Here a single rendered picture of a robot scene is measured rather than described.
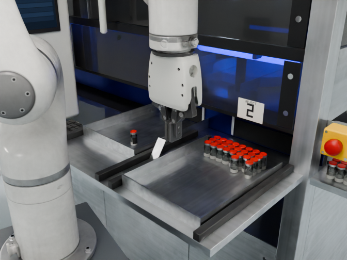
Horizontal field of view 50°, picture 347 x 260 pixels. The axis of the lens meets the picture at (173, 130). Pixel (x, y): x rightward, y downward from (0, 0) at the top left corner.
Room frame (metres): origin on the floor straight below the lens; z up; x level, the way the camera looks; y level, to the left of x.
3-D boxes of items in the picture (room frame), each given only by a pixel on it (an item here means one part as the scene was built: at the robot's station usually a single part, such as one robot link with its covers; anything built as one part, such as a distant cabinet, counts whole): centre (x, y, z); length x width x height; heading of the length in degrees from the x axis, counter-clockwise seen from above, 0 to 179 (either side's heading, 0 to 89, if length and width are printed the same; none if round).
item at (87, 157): (0.99, 0.01, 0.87); 0.70 x 0.48 x 0.02; 46
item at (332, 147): (0.80, -0.39, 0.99); 0.04 x 0.04 x 0.04; 46
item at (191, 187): (0.84, -0.08, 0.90); 0.34 x 0.26 x 0.04; 136
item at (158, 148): (0.92, 0.08, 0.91); 0.14 x 0.03 x 0.06; 137
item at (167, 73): (0.66, 0.00, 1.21); 0.10 x 0.07 x 0.11; 46
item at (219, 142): (0.94, -0.17, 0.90); 0.18 x 0.02 x 0.05; 46
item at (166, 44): (0.65, 0.00, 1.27); 0.09 x 0.08 x 0.03; 46
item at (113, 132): (1.16, 0.09, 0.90); 0.34 x 0.26 x 0.04; 136
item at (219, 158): (0.92, -0.16, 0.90); 0.18 x 0.02 x 0.05; 46
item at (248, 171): (0.85, -0.20, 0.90); 0.02 x 0.02 x 0.05
